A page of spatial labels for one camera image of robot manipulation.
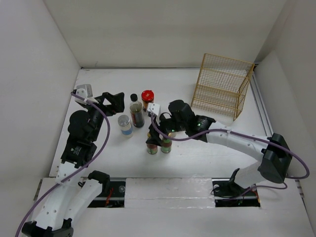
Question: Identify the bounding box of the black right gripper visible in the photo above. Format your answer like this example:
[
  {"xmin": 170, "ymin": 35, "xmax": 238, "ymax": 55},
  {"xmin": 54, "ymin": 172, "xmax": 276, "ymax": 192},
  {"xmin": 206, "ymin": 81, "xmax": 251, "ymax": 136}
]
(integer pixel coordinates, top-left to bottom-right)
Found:
[{"xmin": 145, "ymin": 112, "xmax": 187, "ymax": 147}]

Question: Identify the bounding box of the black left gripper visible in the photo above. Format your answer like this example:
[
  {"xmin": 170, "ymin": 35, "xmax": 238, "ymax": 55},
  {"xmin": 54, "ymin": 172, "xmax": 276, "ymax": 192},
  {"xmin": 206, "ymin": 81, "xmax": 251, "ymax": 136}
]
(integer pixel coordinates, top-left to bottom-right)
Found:
[{"xmin": 82, "ymin": 92, "xmax": 124, "ymax": 141}]

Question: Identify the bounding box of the yellow cap sauce bottle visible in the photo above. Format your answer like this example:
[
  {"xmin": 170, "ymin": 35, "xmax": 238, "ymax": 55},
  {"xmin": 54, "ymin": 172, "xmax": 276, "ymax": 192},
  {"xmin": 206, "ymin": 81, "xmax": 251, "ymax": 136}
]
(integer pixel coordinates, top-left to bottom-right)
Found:
[
  {"xmin": 146, "ymin": 132, "xmax": 158, "ymax": 155},
  {"xmin": 161, "ymin": 140, "xmax": 172, "ymax": 154}
]

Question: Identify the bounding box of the silver lid white granule jar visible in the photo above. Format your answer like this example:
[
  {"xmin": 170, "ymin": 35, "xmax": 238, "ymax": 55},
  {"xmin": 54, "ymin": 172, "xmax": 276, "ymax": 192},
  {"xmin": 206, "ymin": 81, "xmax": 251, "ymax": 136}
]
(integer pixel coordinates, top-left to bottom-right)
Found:
[{"xmin": 118, "ymin": 115, "xmax": 133, "ymax": 138}]

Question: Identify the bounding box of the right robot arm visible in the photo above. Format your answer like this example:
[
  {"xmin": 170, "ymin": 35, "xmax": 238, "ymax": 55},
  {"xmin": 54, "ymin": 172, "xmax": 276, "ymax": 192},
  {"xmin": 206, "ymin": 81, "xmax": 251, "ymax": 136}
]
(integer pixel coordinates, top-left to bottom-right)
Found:
[{"xmin": 146, "ymin": 100, "xmax": 293, "ymax": 198}]

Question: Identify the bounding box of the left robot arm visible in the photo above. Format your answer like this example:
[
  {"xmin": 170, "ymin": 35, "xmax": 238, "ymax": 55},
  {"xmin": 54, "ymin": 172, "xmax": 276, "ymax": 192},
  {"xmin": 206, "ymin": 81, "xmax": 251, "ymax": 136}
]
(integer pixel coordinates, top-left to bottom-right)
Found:
[{"xmin": 16, "ymin": 89, "xmax": 124, "ymax": 237}]

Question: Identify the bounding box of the yellow-green lid spice shaker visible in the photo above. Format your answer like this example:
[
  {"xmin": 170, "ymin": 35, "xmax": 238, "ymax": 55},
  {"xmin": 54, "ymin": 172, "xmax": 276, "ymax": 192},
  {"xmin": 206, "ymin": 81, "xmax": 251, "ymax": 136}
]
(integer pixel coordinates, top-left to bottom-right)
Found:
[{"xmin": 168, "ymin": 132, "xmax": 177, "ymax": 138}]

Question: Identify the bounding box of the tall dark soy sauce bottle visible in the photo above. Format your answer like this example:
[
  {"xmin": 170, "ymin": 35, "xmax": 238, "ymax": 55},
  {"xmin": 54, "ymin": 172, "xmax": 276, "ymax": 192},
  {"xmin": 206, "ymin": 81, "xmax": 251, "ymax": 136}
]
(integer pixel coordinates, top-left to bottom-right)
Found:
[{"xmin": 129, "ymin": 93, "xmax": 145, "ymax": 128}]

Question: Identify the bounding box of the red lid sauce jar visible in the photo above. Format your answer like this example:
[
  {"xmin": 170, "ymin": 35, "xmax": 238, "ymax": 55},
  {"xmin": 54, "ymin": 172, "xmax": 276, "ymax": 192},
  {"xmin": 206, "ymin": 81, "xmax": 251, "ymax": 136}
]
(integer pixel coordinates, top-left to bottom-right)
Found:
[{"xmin": 141, "ymin": 90, "xmax": 155, "ymax": 113}]

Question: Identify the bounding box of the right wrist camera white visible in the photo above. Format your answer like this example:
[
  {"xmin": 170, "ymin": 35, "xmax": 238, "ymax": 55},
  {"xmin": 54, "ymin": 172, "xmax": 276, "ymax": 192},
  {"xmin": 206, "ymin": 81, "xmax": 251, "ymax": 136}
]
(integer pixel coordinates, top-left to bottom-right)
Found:
[{"xmin": 147, "ymin": 103, "xmax": 161, "ymax": 117}]

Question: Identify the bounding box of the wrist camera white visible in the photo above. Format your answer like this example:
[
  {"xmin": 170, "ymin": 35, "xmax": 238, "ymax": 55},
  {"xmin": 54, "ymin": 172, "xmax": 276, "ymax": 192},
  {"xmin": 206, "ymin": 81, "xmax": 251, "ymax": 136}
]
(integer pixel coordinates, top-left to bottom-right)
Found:
[
  {"xmin": 147, "ymin": 103, "xmax": 161, "ymax": 117},
  {"xmin": 74, "ymin": 84, "xmax": 93, "ymax": 105}
]

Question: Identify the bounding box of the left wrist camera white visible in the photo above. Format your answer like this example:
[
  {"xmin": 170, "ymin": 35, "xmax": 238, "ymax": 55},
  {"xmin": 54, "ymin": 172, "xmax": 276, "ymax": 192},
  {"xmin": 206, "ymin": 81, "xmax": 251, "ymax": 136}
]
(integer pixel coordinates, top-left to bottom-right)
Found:
[{"xmin": 74, "ymin": 84, "xmax": 93, "ymax": 105}]

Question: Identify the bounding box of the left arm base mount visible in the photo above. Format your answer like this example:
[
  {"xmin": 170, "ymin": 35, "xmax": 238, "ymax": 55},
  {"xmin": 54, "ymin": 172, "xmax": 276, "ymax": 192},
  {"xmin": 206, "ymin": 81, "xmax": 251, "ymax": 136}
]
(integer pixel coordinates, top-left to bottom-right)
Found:
[{"xmin": 88, "ymin": 181, "xmax": 126, "ymax": 208}]

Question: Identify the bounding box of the gold wire rack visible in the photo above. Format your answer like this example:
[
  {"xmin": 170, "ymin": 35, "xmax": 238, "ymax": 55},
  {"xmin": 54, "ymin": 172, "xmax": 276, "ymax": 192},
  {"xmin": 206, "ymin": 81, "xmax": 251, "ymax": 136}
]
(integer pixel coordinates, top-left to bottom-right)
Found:
[{"xmin": 191, "ymin": 53, "xmax": 255, "ymax": 120}]

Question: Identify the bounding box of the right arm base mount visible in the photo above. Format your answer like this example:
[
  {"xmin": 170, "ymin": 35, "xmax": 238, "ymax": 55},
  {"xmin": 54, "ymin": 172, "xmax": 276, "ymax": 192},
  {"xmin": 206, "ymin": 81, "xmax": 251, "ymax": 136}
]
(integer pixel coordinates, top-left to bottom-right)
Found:
[{"xmin": 210, "ymin": 180, "xmax": 261, "ymax": 207}]

